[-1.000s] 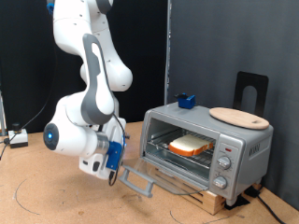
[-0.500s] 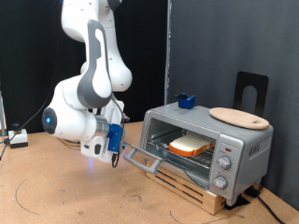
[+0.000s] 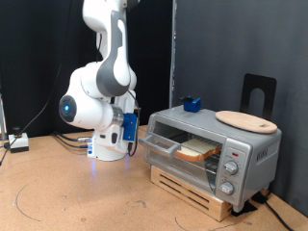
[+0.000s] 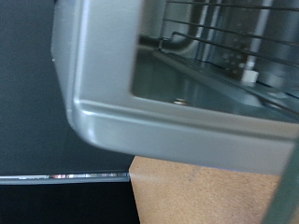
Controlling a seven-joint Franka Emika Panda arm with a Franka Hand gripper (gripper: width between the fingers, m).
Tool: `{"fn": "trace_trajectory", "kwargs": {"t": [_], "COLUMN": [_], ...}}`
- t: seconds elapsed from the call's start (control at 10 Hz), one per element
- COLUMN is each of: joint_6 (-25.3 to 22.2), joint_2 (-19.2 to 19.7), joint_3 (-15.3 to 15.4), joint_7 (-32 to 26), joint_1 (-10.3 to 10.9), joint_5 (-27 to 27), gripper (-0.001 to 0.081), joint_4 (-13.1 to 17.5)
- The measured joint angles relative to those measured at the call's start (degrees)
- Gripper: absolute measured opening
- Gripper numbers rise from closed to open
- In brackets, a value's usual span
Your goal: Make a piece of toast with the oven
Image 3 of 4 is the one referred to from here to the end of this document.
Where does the white bread slice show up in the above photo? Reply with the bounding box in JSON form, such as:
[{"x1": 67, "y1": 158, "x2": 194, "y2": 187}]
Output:
[{"x1": 174, "y1": 138, "x2": 221, "y2": 163}]

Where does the grey metal frame leg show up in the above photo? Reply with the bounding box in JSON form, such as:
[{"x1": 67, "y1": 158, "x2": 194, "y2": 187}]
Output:
[{"x1": 0, "y1": 92, "x2": 8, "y2": 141}]

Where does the long black hanging cable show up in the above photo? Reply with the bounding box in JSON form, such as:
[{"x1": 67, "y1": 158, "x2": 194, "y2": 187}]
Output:
[{"x1": 0, "y1": 0, "x2": 75, "y2": 165}]

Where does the vertical metal pole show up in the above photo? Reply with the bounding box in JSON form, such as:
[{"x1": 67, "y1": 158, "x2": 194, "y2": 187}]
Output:
[{"x1": 168, "y1": 0, "x2": 178, "y2": 109}]

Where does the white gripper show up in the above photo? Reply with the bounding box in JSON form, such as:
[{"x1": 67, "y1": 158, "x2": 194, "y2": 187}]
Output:
[{"x1": 95, "y1": 95, "x2": 141, "y2": 154}]

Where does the black cable with silver connector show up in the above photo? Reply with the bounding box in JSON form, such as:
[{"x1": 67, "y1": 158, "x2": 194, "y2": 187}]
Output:
[{"x1": 51, "y1": 130, "x2": 94, "y2": 142}]

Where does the emergency stop button box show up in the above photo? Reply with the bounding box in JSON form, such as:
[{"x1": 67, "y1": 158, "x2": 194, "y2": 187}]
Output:
[{"x1": 8, "y1": 127, "x2": 30, "y2": 154}]

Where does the silver toaster oven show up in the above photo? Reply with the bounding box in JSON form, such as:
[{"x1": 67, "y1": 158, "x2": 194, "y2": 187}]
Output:
[{"x1": 142, "y1": 105, "x2": 283, "y2": 214}]

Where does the black metal bracket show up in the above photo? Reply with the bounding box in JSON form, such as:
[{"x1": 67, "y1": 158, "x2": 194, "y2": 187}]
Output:
[{"x1": 240, "y1": 73, "x2": 278, "y2": 122}]

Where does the black oven power cord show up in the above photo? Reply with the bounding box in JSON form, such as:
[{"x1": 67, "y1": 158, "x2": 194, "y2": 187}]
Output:
[{"x1": 264, "y1": 200, "x2": 295, "y2": 231}]

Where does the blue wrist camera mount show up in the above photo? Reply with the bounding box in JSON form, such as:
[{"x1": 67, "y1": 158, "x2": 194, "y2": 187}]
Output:
[{"x1": 121, "y1": 112, "x2": 140, "y2": 142}]

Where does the silver oven knob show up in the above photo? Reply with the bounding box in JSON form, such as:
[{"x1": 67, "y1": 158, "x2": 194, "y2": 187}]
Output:
[
  {"x1": 218, "y1": 181, "x2": 236, "y2": 196},
  {"x1": 223, "y1": 160, "x2": 240, "y2": 176}
]

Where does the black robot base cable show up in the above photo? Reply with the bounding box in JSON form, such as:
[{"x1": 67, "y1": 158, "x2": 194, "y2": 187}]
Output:
[{"x1": 53, "y1": 134, "x2": 90, "y2": 149}]

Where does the black foam pad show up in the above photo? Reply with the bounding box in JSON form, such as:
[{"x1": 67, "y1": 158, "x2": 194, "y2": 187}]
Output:
[{"x1": 231, "y1": 192, "x2": 270, "y2": 218}]

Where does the round wooden serving board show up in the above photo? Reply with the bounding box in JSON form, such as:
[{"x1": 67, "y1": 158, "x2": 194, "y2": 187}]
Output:
[{"x1": 215, "y1": 110, "x2": 278, "y2": 135}]

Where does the wire oven rack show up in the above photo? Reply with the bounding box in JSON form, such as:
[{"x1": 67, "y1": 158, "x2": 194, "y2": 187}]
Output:
[{"x1": 150, "y1": 132, "x2": 224, "y2": 176}]

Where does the slatted wooden riser block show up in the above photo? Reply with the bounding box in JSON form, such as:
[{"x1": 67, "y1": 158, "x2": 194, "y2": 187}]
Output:
[{"x1": 149, "y1": 165, "x2": 234, "y2": 223}]

